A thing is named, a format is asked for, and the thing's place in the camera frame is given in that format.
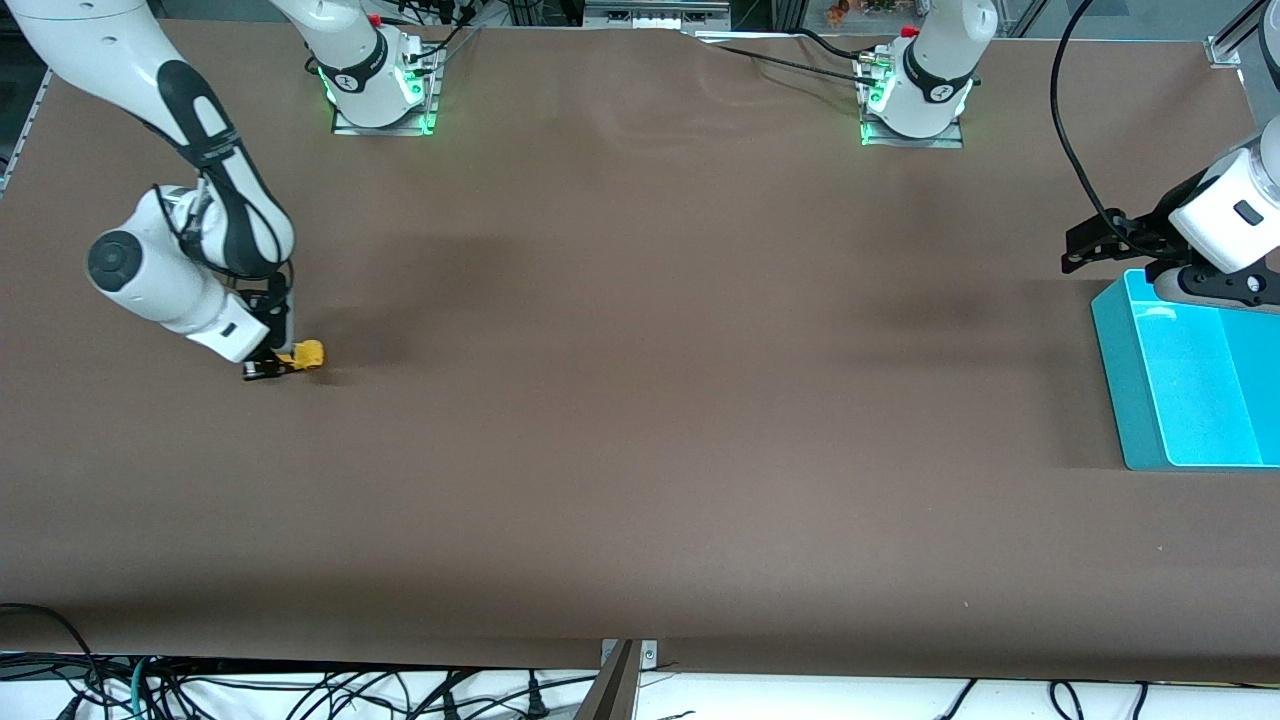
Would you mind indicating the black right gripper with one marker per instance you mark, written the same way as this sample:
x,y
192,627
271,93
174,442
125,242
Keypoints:
x,y
277,325

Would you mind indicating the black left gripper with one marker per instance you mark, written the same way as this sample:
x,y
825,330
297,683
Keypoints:
x,y
1142,233

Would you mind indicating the yellow beetle toy car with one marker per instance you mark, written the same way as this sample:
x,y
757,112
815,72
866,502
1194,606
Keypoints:
x,y
310,354

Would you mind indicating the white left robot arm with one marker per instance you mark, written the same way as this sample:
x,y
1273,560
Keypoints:
x,y
935,70

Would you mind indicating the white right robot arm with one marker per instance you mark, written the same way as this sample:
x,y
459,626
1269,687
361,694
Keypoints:
x,y
120,60

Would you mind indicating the teal plastic bin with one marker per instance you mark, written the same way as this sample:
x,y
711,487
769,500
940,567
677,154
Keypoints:
x,y
1140,400

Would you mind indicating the orange background item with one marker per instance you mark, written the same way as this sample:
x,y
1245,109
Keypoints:
x,y
837,12

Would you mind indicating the grey diagonal metal bar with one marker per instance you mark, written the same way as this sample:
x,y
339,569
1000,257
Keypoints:
x,y
612,690

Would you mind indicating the grey background device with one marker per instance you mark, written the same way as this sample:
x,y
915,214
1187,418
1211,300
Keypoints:
x,y
655,14

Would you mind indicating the aluminium frame profile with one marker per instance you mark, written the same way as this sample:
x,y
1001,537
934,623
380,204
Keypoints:
x,y
1228,45
25,130

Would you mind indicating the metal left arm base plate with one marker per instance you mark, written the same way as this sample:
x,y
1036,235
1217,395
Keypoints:
x,y
910,143

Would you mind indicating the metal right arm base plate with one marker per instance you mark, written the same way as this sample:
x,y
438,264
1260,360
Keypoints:
x,y
385,130

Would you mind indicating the aluminium background post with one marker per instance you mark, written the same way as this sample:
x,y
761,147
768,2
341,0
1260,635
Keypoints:
x,y
788,14

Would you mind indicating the small metal table bracket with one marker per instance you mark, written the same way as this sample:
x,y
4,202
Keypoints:
x,y
648,655

